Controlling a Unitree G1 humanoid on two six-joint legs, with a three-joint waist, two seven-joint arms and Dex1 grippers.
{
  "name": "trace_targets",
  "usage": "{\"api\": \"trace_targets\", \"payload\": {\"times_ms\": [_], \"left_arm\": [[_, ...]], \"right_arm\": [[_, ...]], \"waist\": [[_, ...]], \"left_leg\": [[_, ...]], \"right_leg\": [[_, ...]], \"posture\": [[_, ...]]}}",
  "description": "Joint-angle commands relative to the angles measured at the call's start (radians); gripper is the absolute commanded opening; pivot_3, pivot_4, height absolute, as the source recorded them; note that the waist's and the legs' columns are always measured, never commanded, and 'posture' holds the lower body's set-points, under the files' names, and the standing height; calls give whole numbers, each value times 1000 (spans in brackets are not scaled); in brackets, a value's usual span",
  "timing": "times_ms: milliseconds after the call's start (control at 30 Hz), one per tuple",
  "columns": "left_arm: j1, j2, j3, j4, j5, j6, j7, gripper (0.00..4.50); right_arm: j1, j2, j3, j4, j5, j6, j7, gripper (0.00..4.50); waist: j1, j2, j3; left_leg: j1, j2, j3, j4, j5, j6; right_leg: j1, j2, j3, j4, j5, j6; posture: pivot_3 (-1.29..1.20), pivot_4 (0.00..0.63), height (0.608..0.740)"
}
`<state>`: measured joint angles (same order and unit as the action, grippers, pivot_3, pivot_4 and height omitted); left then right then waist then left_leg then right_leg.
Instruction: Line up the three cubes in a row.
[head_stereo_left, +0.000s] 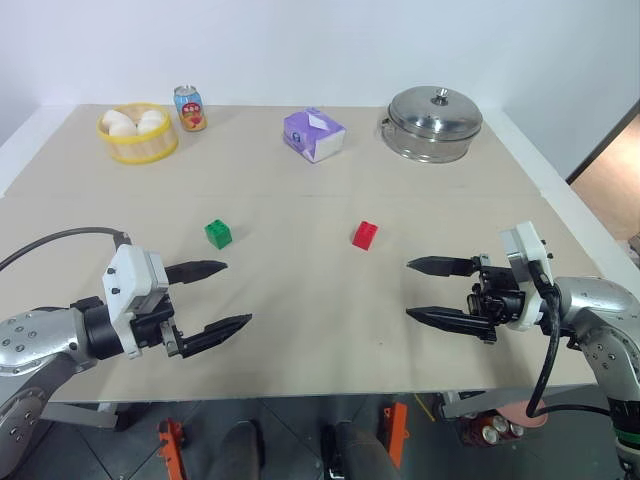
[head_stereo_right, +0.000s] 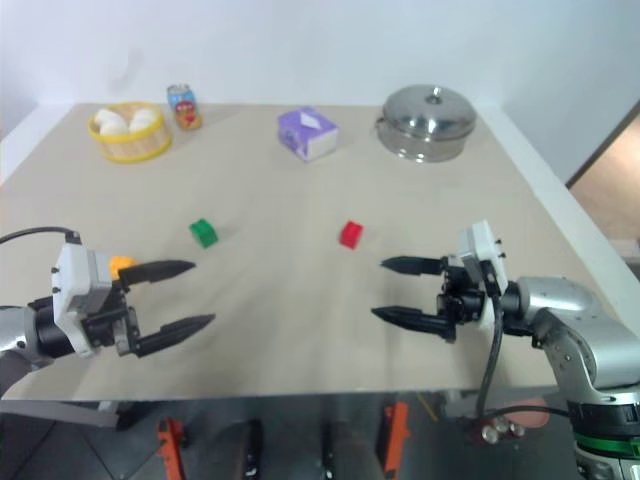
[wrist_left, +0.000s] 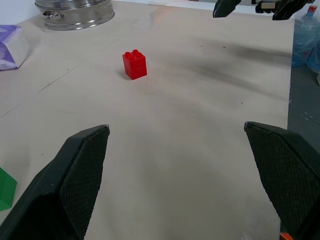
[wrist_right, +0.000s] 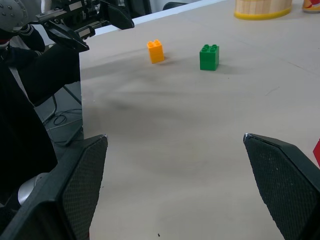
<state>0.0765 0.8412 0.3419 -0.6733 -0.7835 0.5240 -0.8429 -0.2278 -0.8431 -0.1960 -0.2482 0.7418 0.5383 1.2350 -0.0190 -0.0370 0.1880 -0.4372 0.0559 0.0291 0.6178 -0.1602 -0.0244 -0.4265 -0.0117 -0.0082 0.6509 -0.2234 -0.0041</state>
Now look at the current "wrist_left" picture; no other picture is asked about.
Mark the purple white tissue pack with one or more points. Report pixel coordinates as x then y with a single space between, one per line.
11 47

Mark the green toy brick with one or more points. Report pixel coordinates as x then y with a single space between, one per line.
6 190

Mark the blue water jug red cap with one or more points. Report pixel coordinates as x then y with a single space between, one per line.
303 35

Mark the small orange part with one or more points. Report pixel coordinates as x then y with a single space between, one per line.
285 236

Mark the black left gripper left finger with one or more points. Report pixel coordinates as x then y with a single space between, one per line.
50 190

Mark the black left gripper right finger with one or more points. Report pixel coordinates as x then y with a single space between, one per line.
292 175

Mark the red toy brick stack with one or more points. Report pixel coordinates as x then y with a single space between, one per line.
135 65

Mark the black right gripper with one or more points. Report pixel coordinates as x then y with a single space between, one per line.
266 6

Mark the stainless steel steamer pot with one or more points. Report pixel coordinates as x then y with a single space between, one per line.
77 13

